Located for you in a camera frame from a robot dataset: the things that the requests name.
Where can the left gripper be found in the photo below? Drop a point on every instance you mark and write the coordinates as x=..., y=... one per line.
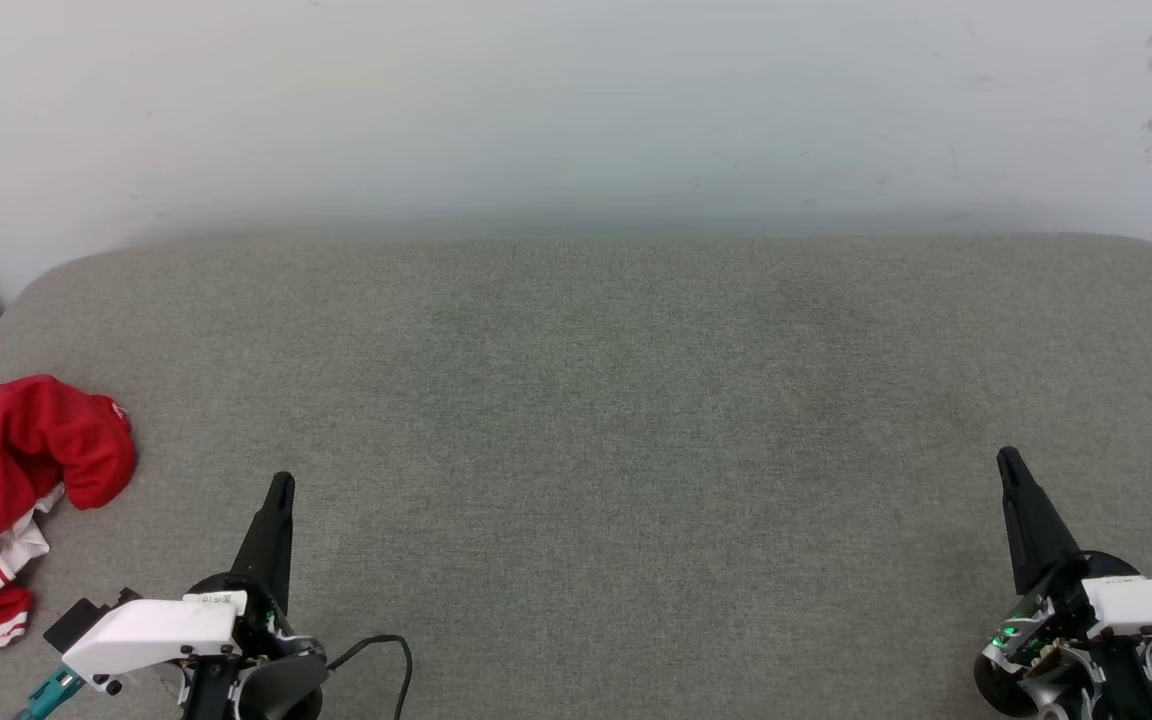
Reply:
x=151, y=630

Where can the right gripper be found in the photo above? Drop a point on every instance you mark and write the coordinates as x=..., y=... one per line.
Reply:
x=1146, y=605

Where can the red basketball jersey white sleeves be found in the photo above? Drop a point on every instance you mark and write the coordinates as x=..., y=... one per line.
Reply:
x=6, y=460

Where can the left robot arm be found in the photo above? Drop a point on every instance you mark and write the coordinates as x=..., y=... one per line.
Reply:
x=286, y=688

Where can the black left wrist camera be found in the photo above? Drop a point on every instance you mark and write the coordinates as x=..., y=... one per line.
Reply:
x=74, y=624

